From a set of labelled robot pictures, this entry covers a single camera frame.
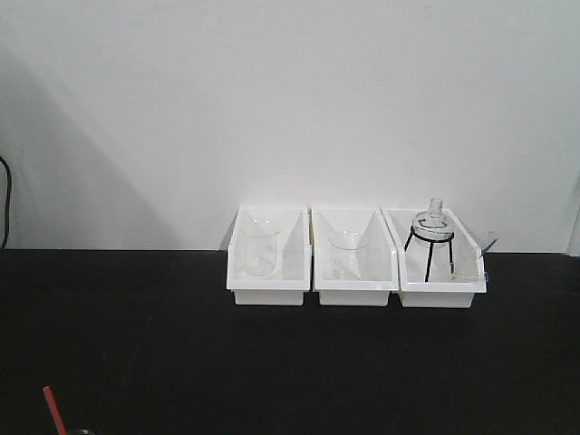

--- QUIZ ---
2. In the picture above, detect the red plastic spoon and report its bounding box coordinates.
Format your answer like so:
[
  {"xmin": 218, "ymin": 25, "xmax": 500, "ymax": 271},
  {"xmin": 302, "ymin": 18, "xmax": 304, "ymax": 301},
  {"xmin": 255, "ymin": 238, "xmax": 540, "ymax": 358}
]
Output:
[{"xmin": 43, "ymin": 385, "xmax": 68, "ymax": 435}]

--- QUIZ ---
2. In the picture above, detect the left white storage bin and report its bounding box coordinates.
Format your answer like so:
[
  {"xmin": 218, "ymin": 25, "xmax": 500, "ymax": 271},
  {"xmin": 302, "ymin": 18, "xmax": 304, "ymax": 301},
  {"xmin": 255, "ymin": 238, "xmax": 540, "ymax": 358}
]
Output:
[{"xmin": 227, "ymin": 206, "xmax": 313, "ymax": 306}]

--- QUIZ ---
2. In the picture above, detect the white storage bin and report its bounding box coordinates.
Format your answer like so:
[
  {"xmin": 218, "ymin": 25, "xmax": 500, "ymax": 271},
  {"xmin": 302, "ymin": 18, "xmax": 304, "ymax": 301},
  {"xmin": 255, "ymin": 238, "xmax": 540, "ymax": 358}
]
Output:
[
  {"xmin": 311, "ymin": 207, "xmax": 399, "ymax": 306},
  {"xmin": 227, "ymin": 206, "xmax": 313, "ymax": 306},
  {"xmin": 381, "ymin": 208, "xmax": 487, "ymax": 308}
]

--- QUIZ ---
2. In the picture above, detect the glass beaker in left bin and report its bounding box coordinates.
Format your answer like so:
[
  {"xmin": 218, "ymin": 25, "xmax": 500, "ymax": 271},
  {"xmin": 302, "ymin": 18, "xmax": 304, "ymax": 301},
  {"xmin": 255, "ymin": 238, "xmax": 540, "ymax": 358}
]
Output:
[{"xmin": 242, "ymin": 219, "xmax": 279, "ymax": 276}]

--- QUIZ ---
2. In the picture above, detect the middle white storage bin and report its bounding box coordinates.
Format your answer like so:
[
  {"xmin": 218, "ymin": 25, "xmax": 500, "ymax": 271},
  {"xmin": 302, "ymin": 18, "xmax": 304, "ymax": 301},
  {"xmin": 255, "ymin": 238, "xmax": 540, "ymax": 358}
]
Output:
[{"xmin": 311, "ymin": 207, "xmax": 399, "ymax": 306}]

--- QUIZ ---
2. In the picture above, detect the round glass flask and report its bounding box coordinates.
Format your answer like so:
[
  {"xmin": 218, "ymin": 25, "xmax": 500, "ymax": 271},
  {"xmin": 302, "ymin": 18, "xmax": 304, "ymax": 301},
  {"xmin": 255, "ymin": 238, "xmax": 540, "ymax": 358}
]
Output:
[{"xmin": 411, "ymin": 198, "xmax": 455, "ymax": 243}]

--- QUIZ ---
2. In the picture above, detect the right white storage bin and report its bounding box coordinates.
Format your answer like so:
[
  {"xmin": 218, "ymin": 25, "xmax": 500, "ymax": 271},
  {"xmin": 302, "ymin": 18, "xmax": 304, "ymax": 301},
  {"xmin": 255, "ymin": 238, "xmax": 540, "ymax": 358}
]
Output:
[{"xmin": 381, "ymin": 208, "xmax": 487, "ymax": 308}]

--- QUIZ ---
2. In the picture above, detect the clear glass funnel tube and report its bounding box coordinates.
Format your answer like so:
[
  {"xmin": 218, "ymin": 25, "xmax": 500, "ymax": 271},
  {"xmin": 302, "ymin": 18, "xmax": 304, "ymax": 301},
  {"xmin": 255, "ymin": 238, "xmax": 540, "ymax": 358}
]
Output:
[{"xmin": 451, "ymin": 231, "xmax": 498, "ymax": 283}]

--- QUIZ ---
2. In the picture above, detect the black wire tripod stand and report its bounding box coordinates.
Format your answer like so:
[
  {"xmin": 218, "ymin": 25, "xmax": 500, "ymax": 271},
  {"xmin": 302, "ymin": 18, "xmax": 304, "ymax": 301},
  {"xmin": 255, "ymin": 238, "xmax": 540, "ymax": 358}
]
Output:
[{"xmin": 404, "ymin": 226, "xmax": 455, "ymax": 283}]

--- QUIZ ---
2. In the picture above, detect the black cable at wall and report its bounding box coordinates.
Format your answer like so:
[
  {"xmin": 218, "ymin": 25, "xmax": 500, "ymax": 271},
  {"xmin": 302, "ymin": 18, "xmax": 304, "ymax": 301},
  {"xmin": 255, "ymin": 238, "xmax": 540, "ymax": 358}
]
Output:
[{"xmin": 0, "ymin": 156, "xmax": 14, "ymax": 249}]

